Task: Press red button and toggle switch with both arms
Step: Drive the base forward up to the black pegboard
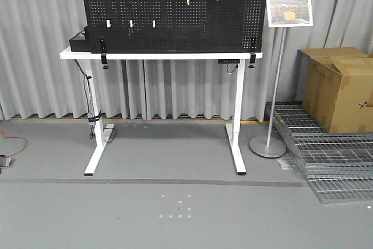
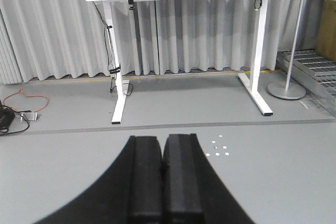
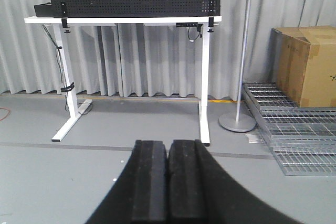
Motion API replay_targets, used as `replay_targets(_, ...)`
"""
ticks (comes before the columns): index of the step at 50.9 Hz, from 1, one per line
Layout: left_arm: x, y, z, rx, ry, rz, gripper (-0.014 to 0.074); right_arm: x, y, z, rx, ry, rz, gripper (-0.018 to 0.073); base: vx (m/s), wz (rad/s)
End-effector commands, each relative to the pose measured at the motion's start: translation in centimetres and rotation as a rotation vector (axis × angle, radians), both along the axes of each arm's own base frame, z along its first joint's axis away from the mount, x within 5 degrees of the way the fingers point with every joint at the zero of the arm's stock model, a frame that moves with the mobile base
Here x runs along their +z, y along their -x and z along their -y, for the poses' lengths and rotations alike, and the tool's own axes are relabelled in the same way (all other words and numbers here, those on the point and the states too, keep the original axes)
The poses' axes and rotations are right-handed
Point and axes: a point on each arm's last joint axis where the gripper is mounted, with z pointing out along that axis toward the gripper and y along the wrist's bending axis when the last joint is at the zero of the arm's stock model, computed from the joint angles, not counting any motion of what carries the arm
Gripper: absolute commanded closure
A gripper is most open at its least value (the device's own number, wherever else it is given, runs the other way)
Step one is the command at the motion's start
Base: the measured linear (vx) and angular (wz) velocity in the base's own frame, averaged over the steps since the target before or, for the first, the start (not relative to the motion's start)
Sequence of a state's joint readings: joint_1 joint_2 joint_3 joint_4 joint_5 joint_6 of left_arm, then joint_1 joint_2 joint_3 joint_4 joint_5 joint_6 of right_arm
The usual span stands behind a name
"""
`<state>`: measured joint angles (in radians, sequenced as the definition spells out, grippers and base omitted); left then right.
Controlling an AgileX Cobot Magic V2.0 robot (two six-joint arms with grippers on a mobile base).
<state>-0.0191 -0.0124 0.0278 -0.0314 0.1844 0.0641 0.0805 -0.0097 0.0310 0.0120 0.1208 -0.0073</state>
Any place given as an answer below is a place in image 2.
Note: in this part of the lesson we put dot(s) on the metal grating ramp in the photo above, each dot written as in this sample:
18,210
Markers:
311,79

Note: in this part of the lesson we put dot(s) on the cardboard box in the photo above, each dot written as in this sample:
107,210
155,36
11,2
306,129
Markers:
325,43

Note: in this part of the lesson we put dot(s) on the silver floor outlet box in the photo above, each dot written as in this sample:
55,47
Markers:
30,117

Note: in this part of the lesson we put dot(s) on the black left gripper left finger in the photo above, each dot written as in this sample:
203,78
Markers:
129,191

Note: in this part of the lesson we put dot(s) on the white standing desk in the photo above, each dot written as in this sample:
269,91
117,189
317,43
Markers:
250,83

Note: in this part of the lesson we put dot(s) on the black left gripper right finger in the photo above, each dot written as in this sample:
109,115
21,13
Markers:
192,190

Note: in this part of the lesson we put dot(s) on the silver floor stand pole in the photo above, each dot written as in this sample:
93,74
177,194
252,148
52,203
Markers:
291,51

